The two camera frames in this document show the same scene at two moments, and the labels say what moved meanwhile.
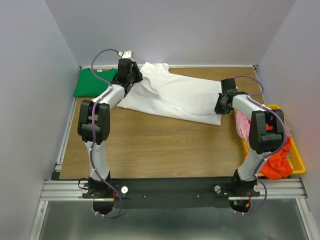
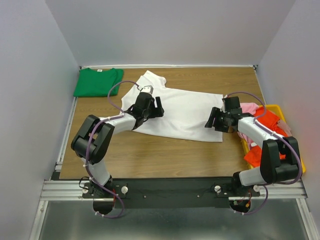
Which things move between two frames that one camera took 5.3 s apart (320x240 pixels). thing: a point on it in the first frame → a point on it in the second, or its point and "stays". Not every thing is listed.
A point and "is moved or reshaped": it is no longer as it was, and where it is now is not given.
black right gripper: x=218 y=109 → x=215 y=113
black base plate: x=170 y=193 stays
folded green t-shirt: x=89 y=85 stays
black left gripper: x=134 y=67 → x=159 y=110
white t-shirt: x=160 y=91 is moved or reshaped
